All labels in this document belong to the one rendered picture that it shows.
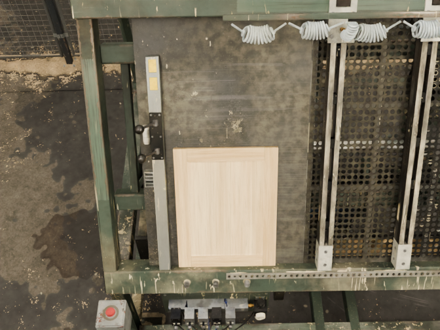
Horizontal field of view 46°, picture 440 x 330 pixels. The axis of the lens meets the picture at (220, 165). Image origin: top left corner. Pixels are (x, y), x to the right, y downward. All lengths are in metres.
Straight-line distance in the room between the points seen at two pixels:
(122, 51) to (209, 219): 0.80
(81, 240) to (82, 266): 0.19
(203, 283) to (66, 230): 1.50
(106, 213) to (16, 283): 1.42
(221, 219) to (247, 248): 0.19
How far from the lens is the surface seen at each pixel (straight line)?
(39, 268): 3.61
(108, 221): 2.32
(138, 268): 2.45
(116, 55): 2.18
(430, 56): 2.19
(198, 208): 2.28
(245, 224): 2.32
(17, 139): 4.29
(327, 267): 2.41
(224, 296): 2.50
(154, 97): 2.11
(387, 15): 1.91
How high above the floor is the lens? 3.07
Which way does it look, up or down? 53 degrees down
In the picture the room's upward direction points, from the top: 1 degrees counter-clockwise
